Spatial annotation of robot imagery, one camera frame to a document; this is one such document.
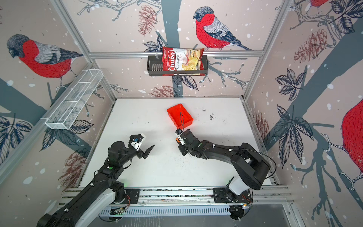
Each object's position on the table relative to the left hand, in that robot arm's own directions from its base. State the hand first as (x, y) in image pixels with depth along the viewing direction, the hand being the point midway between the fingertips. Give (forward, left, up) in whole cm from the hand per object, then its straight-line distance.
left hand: (146, 139), depth 79 cm
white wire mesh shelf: (+5, +41, +16) cm, 44 cm away
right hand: (+1, -19, -11) cm, 22 cm away
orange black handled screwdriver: (+3, -19, -5) cm, 20 cm away
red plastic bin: (+29, -14, -12) cm, 34 cm away
